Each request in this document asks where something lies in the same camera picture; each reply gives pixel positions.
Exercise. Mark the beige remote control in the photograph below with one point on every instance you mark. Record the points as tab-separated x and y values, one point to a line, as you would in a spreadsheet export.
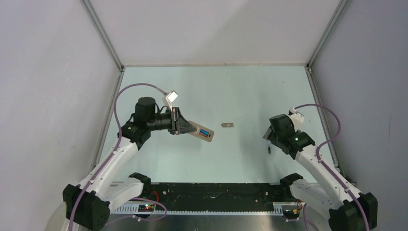
197	134

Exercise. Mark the right controller board with LEDs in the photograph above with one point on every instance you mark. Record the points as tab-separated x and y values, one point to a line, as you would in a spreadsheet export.
291	214

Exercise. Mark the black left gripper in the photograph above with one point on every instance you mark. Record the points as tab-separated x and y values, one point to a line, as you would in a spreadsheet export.
178	124

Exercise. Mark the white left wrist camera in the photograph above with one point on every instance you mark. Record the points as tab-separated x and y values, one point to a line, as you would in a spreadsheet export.
169	98

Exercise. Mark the blue battery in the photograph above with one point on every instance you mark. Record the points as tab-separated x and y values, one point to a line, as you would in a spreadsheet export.
204	133

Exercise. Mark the beige battery compartment cover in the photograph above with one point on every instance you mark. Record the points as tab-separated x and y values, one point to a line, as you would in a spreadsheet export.
227	125

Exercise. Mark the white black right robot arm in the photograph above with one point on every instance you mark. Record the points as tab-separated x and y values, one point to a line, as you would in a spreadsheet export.
344	206

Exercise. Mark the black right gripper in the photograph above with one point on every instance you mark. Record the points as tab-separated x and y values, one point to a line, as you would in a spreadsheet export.
270	134

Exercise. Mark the left controller board with LEDs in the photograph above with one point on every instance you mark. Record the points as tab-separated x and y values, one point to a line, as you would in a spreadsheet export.
146	208

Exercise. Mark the controller board with leds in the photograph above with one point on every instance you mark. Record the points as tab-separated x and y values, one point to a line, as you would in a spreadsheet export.
291	214
146	208

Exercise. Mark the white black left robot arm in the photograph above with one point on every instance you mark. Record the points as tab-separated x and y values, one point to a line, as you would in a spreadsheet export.
126	146

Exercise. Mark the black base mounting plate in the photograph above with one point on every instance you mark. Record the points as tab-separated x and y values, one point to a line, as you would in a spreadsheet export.
220	197

